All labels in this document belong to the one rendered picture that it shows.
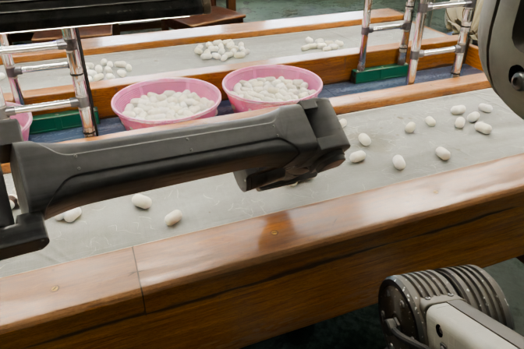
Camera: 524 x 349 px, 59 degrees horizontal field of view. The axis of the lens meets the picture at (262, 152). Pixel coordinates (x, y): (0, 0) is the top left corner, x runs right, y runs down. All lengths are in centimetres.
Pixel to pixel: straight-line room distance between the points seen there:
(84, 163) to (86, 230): 40
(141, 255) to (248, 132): 29
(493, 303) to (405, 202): 24
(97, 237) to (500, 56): 66
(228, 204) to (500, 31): 64
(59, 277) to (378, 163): 61
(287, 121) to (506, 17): 33
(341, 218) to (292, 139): 27
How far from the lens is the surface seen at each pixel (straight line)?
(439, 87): 131
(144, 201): 82
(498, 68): 26
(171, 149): 46
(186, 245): 71
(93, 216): 84
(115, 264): 70
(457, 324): 56
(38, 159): 43
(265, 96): 122
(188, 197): 85
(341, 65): 150
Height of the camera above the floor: 123
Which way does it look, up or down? 30 degrees down
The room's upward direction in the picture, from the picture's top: straight up
